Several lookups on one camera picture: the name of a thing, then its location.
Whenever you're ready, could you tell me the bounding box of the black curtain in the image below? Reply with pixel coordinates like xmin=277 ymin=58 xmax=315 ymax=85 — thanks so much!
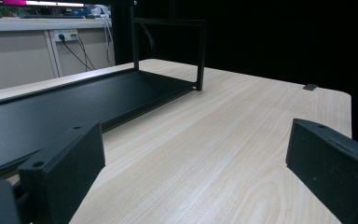
xmin=111 ymin=0 xmax=358 ymax=150

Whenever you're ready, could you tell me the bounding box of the white cable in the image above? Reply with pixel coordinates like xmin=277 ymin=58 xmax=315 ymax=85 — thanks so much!
xmin=101 ymin=15 xmax=115 ymax=67

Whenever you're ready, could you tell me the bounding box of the monitor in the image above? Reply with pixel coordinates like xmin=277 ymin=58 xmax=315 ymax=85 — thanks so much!
xmin=0 ymin=0 xmax=86 ymax=8

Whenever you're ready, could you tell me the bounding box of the black metal two-tier rack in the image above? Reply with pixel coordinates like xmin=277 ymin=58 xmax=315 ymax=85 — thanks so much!
xmin=0 ymin=0 xmax=207 ymax=183

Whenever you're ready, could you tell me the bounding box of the beige desk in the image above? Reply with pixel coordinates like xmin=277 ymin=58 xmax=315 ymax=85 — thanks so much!
xmin=0 ymin=17 xmax=117 ymax=94

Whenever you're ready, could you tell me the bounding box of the dark keyboard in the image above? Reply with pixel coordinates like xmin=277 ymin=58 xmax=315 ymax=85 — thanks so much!
xmin=21 ymin=13 xmax=86 ymax=20

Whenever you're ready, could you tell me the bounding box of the black power cable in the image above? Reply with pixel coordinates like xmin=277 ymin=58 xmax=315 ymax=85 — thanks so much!
xmin=59 ymin=34 xmax=91 ymax=72
xmin=72 ymin=34 xmax=97 ymax=71

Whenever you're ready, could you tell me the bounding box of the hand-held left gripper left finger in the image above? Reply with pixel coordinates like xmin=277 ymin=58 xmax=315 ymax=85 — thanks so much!
xmin=18 ymin=121 xmax=106 ymax=224

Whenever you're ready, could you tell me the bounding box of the white wall power outlet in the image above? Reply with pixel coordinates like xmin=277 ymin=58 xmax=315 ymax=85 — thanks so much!
xmin=53 ymin=29 xmax=79 ymax=43

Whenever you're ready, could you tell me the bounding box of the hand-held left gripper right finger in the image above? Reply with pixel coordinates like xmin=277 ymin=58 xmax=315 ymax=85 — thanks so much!
xmin=285 ymin=118 xmax=358 ymax=224

